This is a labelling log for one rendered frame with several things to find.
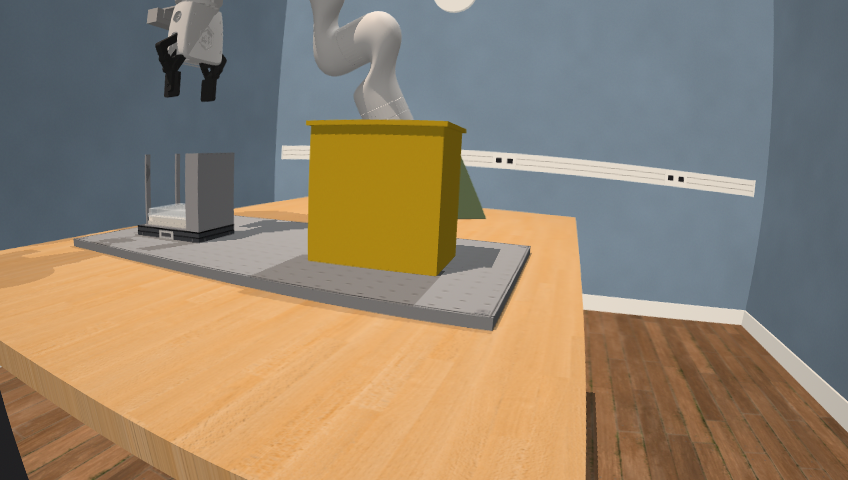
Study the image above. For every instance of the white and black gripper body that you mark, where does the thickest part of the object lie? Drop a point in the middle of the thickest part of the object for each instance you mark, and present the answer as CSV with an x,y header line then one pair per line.
x,y
200,32

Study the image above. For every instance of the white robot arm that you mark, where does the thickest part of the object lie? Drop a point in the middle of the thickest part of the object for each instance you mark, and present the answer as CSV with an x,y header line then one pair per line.
x,y
373,38

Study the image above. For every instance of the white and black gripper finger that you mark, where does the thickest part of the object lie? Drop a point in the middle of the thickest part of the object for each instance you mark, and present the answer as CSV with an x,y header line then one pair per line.
x,y
170,67
208,87

